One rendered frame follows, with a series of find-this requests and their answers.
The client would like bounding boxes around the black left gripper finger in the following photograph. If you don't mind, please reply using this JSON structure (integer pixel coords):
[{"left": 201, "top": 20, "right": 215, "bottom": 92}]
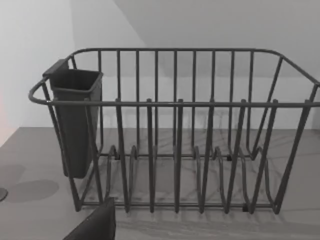
[{"left": 62, "top": 197, "right": 117, "bottom": 240}]

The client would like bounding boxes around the dark grey utensil cup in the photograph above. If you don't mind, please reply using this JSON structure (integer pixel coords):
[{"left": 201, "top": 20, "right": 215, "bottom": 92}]
[{"left": 42, "top": 59, "right": 104, "bottom": 179}]

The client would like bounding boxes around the grey wire dish rack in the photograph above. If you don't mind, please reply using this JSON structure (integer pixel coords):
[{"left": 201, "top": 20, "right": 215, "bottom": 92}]
[{"left": 28, "top": 47, "right": 320, "bottom": 215}]

